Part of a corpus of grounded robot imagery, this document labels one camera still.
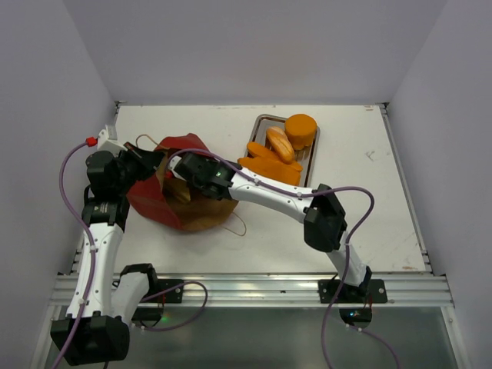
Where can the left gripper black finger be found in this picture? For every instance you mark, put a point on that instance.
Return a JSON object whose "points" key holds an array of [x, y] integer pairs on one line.
{"points": [[130, 148], [153, 159]]}

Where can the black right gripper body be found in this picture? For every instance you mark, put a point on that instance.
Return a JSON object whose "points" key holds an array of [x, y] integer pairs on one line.
{"points": [[185, 169]]}

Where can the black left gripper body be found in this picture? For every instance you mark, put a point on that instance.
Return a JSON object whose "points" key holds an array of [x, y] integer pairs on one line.
{"points": [[132, 167]]}

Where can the red paper bag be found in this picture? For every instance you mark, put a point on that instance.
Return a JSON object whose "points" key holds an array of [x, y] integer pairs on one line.
{"points": [[151, 201]]}

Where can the orange twisted bread stick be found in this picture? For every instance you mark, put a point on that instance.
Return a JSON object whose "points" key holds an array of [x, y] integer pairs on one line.
{"points": [[256, 150]]}

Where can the orange loaf bread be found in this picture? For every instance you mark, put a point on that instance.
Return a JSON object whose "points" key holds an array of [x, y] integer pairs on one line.
{"points": [[275, 170]]}

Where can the golden oval bread roll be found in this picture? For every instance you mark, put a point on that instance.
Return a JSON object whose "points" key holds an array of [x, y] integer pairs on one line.
{"points": [[280, 143]]}

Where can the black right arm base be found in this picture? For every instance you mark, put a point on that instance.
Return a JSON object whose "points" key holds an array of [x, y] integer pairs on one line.
{"points": [[356, 305]]}

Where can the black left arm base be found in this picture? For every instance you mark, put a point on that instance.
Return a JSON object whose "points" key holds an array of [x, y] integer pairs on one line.
{"points": [[154, 313]]}

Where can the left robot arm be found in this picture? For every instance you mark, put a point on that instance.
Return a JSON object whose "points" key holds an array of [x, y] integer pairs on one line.
{"points": [[96, 327]]}

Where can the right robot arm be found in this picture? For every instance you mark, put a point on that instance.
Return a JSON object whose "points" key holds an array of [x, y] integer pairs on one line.
{"points": [[317, 209]]}

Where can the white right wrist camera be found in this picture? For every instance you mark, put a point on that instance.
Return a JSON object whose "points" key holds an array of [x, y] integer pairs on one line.
{"points": [[170, 167]]}

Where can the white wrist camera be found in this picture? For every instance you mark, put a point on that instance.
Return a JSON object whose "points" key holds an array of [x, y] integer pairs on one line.
{"points": [[170, 167], [106, 140]]}

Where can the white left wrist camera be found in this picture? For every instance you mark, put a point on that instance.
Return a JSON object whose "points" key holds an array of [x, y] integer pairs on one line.
{"points": [[106, 140]]}

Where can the aluminium front rail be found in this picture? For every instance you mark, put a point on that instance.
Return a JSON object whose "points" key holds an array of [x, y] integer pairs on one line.
{"points": [[407, 290]]}

